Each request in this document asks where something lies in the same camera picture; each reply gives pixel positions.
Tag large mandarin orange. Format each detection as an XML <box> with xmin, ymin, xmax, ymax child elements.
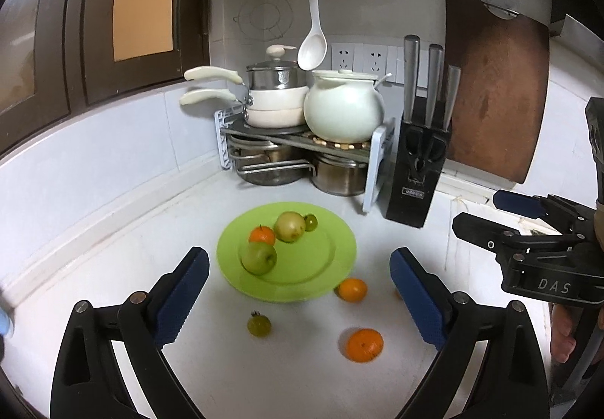
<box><xmin>345</xmin><ymin>328</ymin><xmax>384</xmax><ymax>363</ymax></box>

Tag dark green tomato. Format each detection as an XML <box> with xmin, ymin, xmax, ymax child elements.
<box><xmin>304</xmin><ymin>214</ymin><xmax>318</xmax><ymax>232</ymax></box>

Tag green apple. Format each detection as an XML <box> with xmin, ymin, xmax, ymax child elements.
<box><xmin>239</xmin><ymin>242</ymin><xmax>277</xmax><ymax>276</ymax></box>

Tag yellow-green apple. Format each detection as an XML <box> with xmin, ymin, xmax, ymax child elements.
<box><xmin>273</xmin><ymin>211</ymin><xmax>306</xmax><ymax>243</ymax></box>

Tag small stemmed orange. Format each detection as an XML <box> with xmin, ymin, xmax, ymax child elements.
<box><xmin>248</xmin><ymin>225</ymin><xmax>276</xmax><ymax>246</ymax></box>

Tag black kitchen scissors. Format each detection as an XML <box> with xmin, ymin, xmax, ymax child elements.
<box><xmin>403</xmin><ymin>126</ymin><xmax>447</xmax><ymax>179</ymax></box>

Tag person's right hand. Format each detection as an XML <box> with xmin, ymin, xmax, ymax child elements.
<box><xmin>550</xmin><ymin>305</ymin><xmax>576</xmax><ymax>364</ymax></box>

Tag blue capped bottle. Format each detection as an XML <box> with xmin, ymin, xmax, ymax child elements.
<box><xmin>0</xmin><ymin>308</ymin><xmax>14</xmax><ymax>338</ymax></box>

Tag black knife block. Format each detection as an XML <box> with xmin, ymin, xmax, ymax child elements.
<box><xmin>385</xmin><ymin>123</ymin><xmax>450</xmax><ymax>229</ymax></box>

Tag wooden cutting board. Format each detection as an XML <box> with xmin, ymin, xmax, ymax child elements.
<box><xmin>445</xmin><ymin>0</ymin><xmax>550</xmax><ymax>184</ymax></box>

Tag white dish rack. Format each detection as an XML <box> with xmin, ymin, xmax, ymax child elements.
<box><xmin>214</xmin><ymin>106</ymin><xmax>394</xmax><ymax>214</ymax></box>

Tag orange tomato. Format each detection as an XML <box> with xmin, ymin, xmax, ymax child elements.
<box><xmin>336</xmin><ymin>278</ymin><xmax>368</xmax><ymax>303</ymax></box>

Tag steel stockpot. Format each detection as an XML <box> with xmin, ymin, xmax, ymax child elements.
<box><xmin>311</xmin><ymin>153</ymin><xmax>368</xmax><ymax>196</ymax></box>

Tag small green tomato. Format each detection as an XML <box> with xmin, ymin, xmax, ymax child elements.
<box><xmin>247</xmin><ymin>312</ymin><xmax>272</xmax><ymax>338</ymax></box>

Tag green plate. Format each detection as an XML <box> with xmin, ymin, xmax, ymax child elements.
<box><xmin>216</xmin><ymin>201</ymin><xmax>356</xmax><ymax>302</ymax></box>

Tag white ceramic pot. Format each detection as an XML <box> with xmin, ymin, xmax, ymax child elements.
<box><xmin>303</xmin><ymin>69</ymin><xmax>390</xmax><ymax>144</ymax></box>

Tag cream saucepan lower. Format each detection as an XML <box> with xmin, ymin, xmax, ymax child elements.
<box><xmin>179</xmin><ymin>86</ymin><xmax>309</xmax><ymax>129</ymax></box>

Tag white hanging ladle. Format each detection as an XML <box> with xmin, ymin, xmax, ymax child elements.
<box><xmin>297</xmin><ymin>0</ymin><xmax>328</xmax><ymax>71</ymax></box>

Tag steel lidded pot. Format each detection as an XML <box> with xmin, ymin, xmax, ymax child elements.
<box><xmin>247</xmin><ymin>44</ymin><xmax>307</xmax><ymax>90</ymax></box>

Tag steel knife handle right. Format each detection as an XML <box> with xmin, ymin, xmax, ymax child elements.
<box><xmin>442</xmin><ymin>65</ymin><xmax>462</xmax><ymax>131</ymax></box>

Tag steel knife handle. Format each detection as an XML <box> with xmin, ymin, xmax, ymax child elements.
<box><xmin>424</xmin><ymin>44</ymin><xmax>444</xmax><ymax>128</ymax></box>
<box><xmin>442</xmin><ymin>65</ymin><xmax>462</xmax><ymax>131</ymax></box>
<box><xmin>402</xmin><ymin>35</ymin><xmax>421</xmax><ymax>123</ymax></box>

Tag steel knife handle middle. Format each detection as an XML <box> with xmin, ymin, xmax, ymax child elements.
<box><xmin>424</xmin><ymin>44</ymin><xmax>444</xmax><ymax>128</ymax></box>

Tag steel knife handle left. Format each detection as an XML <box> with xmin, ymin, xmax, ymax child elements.
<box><xmin>402</xmin><ymin>35</ymin><xmax>421</xmax><ymax>123</ymax></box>

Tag wall power socket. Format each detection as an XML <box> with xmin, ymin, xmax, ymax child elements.
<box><xmin>331</xmin><ymin>43</ymin><xmax>404</xmax><ymax>85</ymax></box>

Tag steel pan with handle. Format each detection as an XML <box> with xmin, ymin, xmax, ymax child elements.
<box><xmin>228</xmin><ymin>136</ymin><xmax>315</xmax><ymax>186</ymax></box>

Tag wire trivet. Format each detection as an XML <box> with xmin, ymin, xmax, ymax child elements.
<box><xmin>233</xmin><ymin>0</ymin><xmax>294</xmax><ymax>41</ymax></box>

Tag brown window frame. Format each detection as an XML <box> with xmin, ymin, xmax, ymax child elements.
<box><xmin>1</xmin><ymin>0</ymin><xmax>210</xmax><ymax>152</ymax></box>

